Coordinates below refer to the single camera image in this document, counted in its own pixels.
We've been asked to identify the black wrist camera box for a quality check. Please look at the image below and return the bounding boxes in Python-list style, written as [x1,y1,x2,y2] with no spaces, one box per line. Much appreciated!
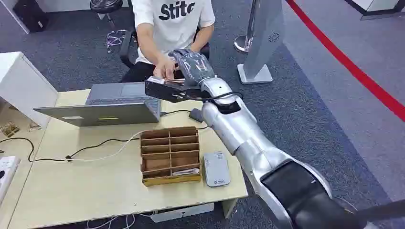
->
[145,79,204,104]

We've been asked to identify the pale wooden desk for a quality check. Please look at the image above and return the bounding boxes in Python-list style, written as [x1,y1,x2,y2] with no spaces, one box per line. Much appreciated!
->
[6,89,249,229]

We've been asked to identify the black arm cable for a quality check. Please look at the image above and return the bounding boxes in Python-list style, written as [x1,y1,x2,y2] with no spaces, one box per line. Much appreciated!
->
[176,91,244,103]

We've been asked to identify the black laptop charger cable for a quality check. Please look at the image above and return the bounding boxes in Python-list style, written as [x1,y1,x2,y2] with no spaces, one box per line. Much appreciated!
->
[160,109,192,117]

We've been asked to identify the white cables under desk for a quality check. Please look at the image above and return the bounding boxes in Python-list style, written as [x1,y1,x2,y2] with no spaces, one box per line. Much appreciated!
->
[85,212,156,229]

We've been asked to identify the person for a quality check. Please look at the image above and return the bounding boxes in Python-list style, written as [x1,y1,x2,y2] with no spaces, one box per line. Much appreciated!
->
[120,0,216,83]

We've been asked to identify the printed card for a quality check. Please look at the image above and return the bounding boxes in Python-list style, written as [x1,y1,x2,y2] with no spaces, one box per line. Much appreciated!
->
[147,76,186,85]

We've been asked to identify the black power cable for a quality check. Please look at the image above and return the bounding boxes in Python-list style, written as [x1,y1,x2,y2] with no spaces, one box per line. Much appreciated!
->
[0,137,141,163]

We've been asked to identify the dark grey power adapter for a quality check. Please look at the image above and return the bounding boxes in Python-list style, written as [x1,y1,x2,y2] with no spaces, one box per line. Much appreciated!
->
[188,108,204,124]

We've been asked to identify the grey laptop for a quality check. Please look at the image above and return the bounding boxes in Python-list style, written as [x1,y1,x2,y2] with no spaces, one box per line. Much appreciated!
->
[33,82,162,128]

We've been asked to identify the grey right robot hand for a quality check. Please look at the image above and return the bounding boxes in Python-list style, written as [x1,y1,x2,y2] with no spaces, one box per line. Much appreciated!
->
[168,48,216,87]

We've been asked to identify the card with pale face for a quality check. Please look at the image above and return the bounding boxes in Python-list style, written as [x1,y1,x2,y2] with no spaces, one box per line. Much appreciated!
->
[172,168,201,177]

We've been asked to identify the black office chair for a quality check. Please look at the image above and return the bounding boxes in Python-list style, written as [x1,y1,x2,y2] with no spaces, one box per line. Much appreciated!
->
[119,30,140,69]

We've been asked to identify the black round stool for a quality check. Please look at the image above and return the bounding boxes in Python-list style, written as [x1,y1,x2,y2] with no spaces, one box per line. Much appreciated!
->
[89,0,124,27]

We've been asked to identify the white furniture with dark base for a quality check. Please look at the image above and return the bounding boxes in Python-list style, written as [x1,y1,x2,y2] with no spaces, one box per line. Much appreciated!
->
[344,0,405,21]

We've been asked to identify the wooden card box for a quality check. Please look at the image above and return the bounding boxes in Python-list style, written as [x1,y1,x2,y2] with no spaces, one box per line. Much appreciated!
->
[139,126,203,187]

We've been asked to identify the white cabinet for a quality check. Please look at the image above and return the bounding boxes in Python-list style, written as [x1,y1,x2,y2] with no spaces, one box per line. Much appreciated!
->
[0,51,59,128]

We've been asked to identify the white under-desk tray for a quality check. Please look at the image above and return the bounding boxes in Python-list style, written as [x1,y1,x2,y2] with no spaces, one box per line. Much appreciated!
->
[149,202,215,224]

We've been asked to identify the chrome stanchion base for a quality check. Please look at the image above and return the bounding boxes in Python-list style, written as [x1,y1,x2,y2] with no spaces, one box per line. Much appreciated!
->
[233,0,261,54]

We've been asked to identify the person's right hand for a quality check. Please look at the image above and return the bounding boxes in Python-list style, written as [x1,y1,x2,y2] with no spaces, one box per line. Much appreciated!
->
[153,56,177,81]

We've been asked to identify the white power strip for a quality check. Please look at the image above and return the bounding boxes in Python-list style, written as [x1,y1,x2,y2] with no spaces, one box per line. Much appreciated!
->
[0,155,21,205]

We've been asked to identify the small brown floor clutter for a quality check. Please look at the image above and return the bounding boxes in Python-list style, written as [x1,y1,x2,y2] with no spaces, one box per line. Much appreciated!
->
[0,121,21,138]

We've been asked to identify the white cable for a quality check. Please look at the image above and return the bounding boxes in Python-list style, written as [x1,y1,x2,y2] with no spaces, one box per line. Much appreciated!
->
[70,131,145,162]

